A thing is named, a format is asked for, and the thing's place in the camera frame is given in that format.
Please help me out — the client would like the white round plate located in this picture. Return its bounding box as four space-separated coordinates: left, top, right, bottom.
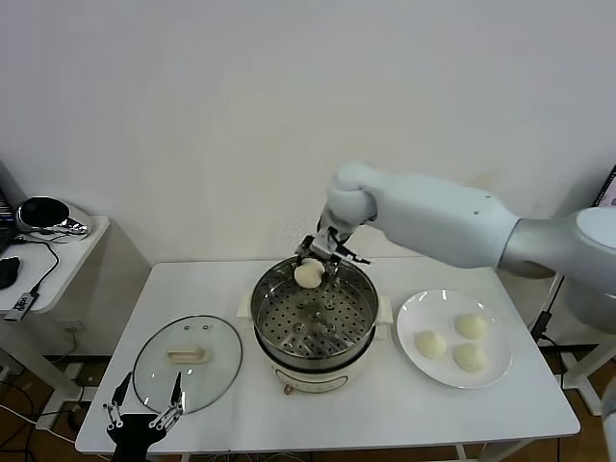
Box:
396 288 513 390

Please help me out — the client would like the perforated steel steamer basket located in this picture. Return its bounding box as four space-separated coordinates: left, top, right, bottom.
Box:
235 253 394 366

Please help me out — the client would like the white steamed baozi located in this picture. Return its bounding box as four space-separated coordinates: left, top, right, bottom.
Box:
452 343 488 373
454 313 490 341
294 258 324 289
414 330 448 360

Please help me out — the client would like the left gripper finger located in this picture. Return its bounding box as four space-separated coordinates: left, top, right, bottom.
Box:
101 371 134 430
148 371 187 432

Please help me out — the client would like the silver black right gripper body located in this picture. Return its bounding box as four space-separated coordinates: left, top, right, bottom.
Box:
307 216 353 264

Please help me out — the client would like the glass lid with cream handle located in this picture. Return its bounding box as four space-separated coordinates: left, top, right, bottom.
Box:
133 315 244 416

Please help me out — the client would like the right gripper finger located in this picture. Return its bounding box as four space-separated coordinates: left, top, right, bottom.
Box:
294 234 315 264
332 245 372 279

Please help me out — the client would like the white floor cable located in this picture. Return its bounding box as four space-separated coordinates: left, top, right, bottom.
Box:
0 403 78 443

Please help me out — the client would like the black cable on side table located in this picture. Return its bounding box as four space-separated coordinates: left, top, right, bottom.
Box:
9 230 62 295

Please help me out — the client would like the black computer mouse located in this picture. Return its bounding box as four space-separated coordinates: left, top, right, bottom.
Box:
0 257 23 291

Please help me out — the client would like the cream electric cooking pot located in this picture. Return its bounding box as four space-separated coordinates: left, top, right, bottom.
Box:
253 322 390 398

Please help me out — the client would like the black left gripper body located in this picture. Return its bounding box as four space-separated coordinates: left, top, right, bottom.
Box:
105 413 164 462

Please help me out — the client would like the white side table with headset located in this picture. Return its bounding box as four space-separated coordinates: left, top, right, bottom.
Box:
0 215 154 431

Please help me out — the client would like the open dark grey laptop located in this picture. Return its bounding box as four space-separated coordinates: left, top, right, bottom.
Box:
594 166 616 209

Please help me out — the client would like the black power adapter cable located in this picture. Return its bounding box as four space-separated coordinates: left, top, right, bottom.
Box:
528 273 564 347

